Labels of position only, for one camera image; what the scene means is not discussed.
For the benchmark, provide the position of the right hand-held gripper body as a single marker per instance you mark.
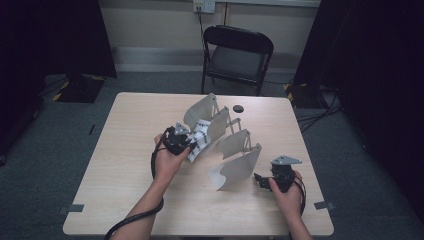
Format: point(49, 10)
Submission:
point(283, 173)

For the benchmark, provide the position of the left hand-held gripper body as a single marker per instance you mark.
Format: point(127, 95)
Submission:
point(175, 140)

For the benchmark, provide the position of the white cloth with black pattern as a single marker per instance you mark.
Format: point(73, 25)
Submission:
point(200, 140)

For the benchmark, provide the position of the white expandable file rack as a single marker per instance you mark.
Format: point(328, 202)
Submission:
point(233, 166)

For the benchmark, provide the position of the person's left hand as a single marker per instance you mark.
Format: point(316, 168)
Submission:
point(168, 163)

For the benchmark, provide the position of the person's right hand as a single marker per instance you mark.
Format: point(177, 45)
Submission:
point(288, 200)

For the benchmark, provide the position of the grey tape strip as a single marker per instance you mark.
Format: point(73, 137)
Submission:
point(324, 205)
point(71, 209)

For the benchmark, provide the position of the black round table grommet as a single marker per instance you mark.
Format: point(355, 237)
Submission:
point(238, 108)

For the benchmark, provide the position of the black stand base yellow tape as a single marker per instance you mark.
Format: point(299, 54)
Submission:
point(300, 96)
point(80, 88)

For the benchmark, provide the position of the small black stick on floor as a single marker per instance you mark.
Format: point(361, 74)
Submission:
point(91, 129)

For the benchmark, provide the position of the black folding chair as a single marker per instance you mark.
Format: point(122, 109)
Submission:
point(236, 60)

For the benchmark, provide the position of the black curtain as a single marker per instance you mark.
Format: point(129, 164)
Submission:
point(50, 40)
point(373, 66)

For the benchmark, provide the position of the white wall socket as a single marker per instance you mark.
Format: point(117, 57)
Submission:
point(204, 6)

